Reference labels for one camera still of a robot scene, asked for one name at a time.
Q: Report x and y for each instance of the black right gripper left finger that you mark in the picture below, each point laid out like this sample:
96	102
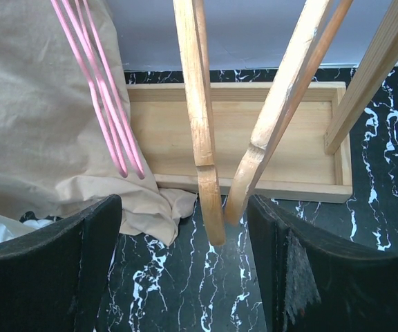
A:
53	279

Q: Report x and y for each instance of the light wooden hanger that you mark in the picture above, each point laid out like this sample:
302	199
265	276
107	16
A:
312	36

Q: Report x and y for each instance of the beige t shirt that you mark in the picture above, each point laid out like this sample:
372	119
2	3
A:
53	158

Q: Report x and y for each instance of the white t shirt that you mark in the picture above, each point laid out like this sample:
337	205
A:
30	220

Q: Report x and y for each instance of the wooden clothes rack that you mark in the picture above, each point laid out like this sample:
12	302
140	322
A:
312	162

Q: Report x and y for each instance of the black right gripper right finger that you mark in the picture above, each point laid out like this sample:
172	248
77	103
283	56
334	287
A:
313	280

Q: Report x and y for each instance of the pink wire hanger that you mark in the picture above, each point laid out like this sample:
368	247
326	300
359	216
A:
69	21
105	96

